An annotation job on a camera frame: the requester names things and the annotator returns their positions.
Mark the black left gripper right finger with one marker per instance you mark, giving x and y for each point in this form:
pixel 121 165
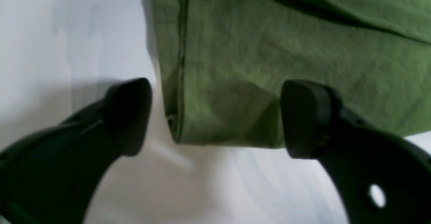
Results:
pixel 380 177

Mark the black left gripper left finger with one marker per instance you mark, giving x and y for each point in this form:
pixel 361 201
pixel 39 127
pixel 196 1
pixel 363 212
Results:
pixel 50 176

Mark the olive green T-shirt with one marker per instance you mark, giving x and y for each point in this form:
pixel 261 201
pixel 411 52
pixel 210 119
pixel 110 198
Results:
pixel 223 63

